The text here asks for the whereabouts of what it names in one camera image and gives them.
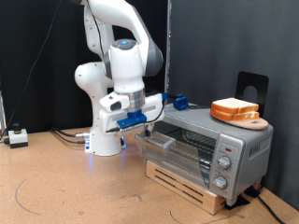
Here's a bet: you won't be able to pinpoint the silver oven temperature knob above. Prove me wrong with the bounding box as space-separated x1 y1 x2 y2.
217 156 232 171

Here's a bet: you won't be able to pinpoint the robot base cables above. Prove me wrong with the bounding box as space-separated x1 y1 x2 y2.
50 126 92 146

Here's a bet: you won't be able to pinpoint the long black hanging cable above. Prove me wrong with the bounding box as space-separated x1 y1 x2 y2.
0 0 64 146

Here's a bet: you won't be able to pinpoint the glass oven door grey handle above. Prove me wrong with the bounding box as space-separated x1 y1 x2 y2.
134 129 208 188

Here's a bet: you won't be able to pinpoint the silver oven timer knob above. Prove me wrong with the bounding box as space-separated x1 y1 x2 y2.
213 175 228 190

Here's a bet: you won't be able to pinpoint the emergency stop button box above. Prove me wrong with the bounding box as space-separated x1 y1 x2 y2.
7 122 29 149

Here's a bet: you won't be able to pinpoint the wooden crate base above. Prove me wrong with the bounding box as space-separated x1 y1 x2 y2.
145 160 227 217

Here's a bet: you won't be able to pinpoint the black metal bookend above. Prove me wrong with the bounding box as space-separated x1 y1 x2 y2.
235 71 269 119

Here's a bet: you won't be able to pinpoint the small round wooden board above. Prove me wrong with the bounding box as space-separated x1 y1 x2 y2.
209 111 270 131

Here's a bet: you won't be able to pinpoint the white bread slice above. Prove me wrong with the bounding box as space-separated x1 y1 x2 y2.
210 97 260 115
209 108 261 122

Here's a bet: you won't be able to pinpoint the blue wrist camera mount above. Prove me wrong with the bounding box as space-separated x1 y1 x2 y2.
117 110 148 129

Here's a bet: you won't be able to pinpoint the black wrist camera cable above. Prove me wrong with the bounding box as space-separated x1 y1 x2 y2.
87 0 166 134

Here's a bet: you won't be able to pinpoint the black oven power cable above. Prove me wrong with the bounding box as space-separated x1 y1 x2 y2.
243 185 287 224

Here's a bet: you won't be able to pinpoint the wire oven rack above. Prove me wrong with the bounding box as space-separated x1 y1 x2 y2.
167 127 217 171

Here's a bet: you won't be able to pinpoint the silver toaster oven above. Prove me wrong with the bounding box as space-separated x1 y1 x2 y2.
136 102 275 207

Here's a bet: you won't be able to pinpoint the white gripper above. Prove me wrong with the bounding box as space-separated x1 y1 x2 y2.
98 92 166 138

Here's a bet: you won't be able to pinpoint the vertical metal pole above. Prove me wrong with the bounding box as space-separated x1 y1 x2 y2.
164 0 173 105

